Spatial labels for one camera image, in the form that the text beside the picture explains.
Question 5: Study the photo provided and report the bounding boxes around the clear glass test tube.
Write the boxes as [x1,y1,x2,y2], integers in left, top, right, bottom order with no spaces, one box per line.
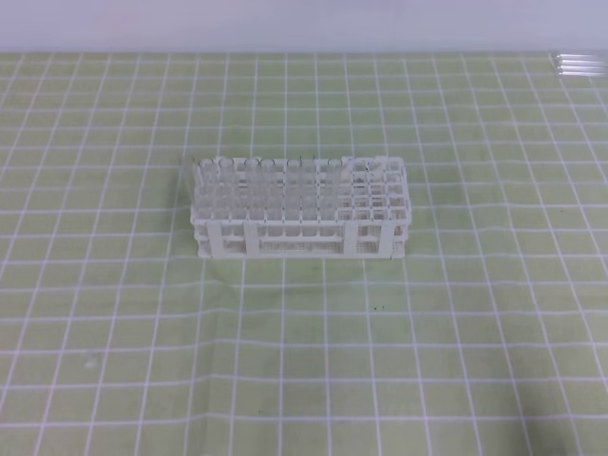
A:
[323,159,342,220]

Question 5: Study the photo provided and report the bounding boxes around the spare glass tubes at edge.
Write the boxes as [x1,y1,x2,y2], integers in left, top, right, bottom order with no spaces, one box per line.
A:
[553,53,608,77]

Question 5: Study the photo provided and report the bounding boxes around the white plastic test tube rack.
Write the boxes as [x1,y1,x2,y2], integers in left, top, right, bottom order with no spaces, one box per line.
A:
[182,157,412,259]

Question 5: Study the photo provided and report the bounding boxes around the green checked tablecloth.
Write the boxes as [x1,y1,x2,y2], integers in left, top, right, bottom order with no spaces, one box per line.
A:
[1,53,607,455]

